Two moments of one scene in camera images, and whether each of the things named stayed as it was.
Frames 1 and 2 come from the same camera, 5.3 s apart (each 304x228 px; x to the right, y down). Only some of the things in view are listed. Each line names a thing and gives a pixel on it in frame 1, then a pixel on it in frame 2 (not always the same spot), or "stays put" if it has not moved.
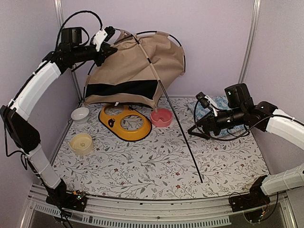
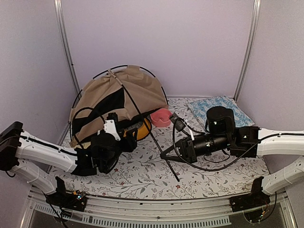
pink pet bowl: (163, 118) stays put
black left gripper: (106, 51) → (130, 143)
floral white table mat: (121, 151) stays put
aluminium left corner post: (59, 6) stays put
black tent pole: (168, 103) → (149, 125)
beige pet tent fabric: (133, 75) → (128, 93)
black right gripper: (204, 123) → (191, 157)
